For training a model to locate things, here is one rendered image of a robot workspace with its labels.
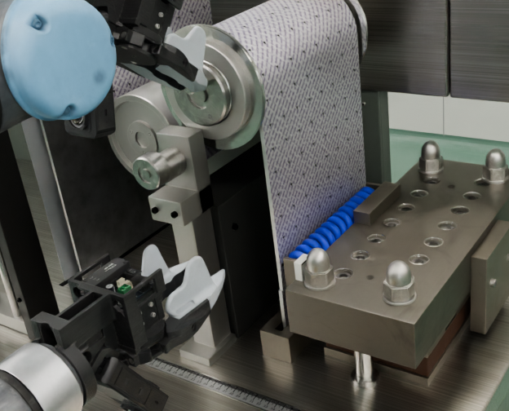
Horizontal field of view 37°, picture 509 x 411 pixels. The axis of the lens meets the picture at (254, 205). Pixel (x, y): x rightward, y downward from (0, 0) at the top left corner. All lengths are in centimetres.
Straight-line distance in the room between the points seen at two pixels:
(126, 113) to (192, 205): 16
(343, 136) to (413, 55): 16
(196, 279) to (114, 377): 13
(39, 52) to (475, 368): 68
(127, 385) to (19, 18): 38
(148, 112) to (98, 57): 47
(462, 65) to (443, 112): 271
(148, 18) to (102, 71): 25
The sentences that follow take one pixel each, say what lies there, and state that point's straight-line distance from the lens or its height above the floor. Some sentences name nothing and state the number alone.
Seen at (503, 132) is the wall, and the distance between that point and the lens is 371.
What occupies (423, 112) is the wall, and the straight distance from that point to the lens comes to 382.
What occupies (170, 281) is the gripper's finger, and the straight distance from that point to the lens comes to 79.
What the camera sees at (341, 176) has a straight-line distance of 103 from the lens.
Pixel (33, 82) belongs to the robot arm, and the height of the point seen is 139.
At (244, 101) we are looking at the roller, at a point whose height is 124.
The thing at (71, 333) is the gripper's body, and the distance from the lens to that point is 65.
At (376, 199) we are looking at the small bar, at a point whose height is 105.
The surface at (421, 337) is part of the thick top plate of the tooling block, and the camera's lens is 83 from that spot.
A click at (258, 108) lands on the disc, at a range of 83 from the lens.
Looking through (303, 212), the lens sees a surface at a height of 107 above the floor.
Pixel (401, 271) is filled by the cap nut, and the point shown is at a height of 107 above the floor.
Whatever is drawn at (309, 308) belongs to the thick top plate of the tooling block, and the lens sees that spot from 87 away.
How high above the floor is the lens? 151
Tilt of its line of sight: 26 degrees down
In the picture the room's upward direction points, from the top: 8 degrees counter-clockwise
